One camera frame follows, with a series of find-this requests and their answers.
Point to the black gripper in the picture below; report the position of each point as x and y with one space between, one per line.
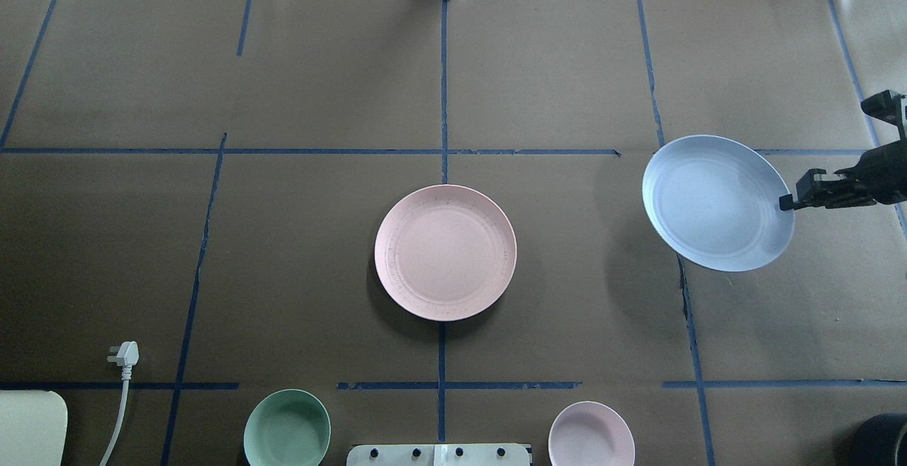
881 178

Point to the blue plate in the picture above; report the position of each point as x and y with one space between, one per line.
715 202

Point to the pink plate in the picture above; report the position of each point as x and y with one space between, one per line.
445 253

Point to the dark blue saucepan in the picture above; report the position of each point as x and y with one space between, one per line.
881 440

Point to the pink bowl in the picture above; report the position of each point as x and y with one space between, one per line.
590 433

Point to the white mounting column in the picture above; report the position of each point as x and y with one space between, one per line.
441 454

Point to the green bowl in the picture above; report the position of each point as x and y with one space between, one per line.
289 427

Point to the cream toaster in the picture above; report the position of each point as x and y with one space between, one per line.
33 427

